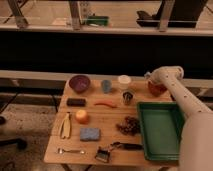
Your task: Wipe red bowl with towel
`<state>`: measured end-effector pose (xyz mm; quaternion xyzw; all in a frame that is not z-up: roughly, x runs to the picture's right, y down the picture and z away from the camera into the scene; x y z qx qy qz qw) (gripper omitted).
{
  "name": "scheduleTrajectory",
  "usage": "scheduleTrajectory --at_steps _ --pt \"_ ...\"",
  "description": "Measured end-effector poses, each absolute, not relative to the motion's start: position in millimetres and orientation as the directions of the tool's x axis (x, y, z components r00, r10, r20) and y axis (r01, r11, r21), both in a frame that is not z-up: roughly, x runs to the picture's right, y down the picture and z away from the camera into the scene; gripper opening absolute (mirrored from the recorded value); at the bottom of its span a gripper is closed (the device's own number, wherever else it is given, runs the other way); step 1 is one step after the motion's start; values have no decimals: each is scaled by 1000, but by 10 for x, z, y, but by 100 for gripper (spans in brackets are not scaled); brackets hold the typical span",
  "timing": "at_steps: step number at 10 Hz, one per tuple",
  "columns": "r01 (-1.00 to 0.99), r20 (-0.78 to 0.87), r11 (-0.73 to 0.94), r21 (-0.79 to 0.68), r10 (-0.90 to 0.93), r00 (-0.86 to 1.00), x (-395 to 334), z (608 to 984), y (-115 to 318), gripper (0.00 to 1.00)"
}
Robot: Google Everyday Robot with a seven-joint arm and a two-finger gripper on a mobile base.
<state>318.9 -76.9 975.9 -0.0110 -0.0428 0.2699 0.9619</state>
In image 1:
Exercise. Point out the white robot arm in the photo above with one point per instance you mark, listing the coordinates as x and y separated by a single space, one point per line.
196 149

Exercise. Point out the purple bowl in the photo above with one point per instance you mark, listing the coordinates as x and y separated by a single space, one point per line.
79 83

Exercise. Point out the red bowl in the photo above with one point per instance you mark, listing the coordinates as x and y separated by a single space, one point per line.
156 90

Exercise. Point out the blue cup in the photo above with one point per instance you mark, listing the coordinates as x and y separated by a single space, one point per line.
106 86

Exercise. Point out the white cup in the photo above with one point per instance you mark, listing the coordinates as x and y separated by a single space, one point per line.
124 81

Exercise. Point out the orange carrot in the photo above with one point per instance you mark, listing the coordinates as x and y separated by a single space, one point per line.
106 103

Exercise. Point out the metal cup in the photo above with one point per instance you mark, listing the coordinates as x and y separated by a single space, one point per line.
127 97

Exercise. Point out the wooden table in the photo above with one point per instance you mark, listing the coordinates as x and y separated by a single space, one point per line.
100 116

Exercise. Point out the dark brown block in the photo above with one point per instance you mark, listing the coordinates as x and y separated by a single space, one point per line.
76 102

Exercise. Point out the orange apple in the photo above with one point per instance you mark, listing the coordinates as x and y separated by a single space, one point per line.
82 117

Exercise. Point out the blue sponge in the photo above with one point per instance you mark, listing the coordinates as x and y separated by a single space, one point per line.
89 134

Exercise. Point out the green box in background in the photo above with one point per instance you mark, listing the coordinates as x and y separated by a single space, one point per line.
97 20

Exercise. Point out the green tray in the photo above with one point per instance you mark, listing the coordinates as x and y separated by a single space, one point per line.
161 125

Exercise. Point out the black handled peeler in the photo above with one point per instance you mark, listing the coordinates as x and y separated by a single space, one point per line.
103 154

